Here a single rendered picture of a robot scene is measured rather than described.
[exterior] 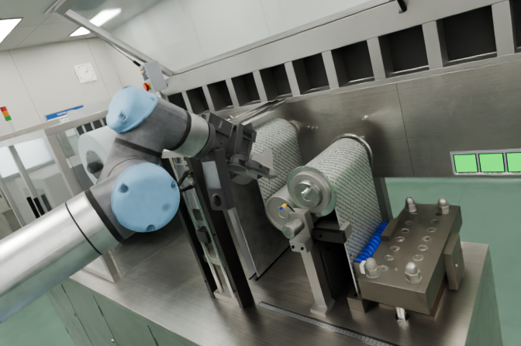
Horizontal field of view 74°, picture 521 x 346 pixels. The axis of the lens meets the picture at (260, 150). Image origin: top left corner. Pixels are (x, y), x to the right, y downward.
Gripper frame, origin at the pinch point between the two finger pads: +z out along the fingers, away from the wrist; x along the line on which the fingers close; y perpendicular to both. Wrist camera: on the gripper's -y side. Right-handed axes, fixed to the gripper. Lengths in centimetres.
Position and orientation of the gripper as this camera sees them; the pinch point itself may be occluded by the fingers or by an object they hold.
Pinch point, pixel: (265, 177)
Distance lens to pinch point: 75.6
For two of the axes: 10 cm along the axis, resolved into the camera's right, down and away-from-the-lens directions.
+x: -7.4, 0.6, 6.7
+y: 1.6, -9.5, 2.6
